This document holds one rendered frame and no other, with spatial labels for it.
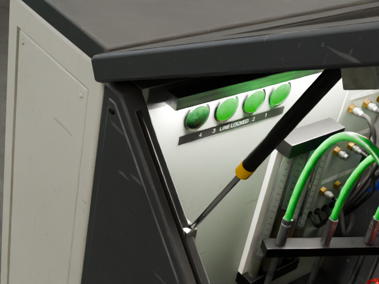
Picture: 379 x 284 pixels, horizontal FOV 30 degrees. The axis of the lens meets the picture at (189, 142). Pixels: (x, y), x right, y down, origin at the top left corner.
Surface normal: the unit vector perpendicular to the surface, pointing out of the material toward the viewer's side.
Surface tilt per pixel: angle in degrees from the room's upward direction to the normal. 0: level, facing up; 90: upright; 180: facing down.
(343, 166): 90
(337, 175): 90
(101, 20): 0
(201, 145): 90
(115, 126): 90
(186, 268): 43
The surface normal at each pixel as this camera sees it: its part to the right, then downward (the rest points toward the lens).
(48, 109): -0.77, 0.23
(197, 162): 0.62, 0.52
